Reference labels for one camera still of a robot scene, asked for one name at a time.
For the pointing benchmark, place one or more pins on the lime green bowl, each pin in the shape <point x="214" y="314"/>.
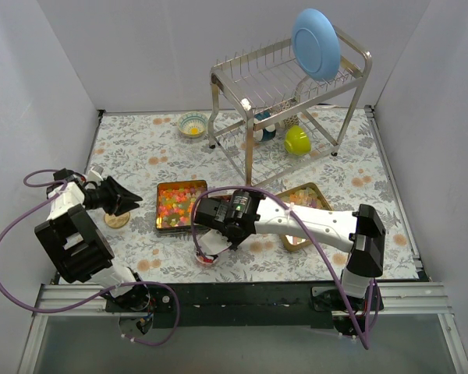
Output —
<point x="297" y="141"/>

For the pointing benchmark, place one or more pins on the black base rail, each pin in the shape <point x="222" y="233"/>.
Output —
<point x="316" y="304"/>

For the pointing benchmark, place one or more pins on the tin of popsicle candies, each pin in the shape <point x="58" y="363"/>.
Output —
<point x="308" y="195"/>

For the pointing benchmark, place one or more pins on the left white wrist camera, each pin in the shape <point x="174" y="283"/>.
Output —
<point x="95" y="174"/>

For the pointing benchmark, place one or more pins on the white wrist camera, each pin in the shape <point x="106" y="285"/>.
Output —
<point x="213" y="243"/>
<point x="95" y="174"/>

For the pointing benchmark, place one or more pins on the steel dish rack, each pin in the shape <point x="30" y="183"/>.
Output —
<point x="270" y="118"/>

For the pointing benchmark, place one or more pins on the round wooden jar lid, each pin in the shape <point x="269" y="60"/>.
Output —
<point x="117" y="222"/>

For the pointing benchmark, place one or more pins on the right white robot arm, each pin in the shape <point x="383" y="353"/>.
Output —
<point x="358" y="233"/>

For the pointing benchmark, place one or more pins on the patterned small bowl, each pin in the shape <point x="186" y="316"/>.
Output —
<point x="193" y="124"/>

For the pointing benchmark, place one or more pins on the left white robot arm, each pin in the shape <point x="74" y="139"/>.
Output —
<point x="76" y="245"/>

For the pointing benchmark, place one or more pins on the tin of gummy candies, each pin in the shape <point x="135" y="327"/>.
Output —
<point x="174" y="203"/>

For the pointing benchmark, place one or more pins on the floral table mat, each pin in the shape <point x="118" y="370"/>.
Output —
<point x="141" y="151"/>

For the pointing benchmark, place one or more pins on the teal white bowl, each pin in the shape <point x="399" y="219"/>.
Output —
<point x="268" y="132"/>

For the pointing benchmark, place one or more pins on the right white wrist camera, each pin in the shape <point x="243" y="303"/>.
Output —
<point x="213" y="243"/>

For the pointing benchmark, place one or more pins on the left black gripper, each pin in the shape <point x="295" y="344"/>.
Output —
<point x="111" y="195"/>

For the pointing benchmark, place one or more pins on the blue plate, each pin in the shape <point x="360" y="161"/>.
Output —
<point x="315" y="45"/>

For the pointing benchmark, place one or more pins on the patterned cup in rack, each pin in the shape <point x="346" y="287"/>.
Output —
<point x="290" y="121"/>

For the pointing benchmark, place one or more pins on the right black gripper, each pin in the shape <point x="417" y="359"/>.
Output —
<point x="202" y="214"/>

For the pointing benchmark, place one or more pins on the clear plastic jar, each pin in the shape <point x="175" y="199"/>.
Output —
<point x="206" y="260"/>

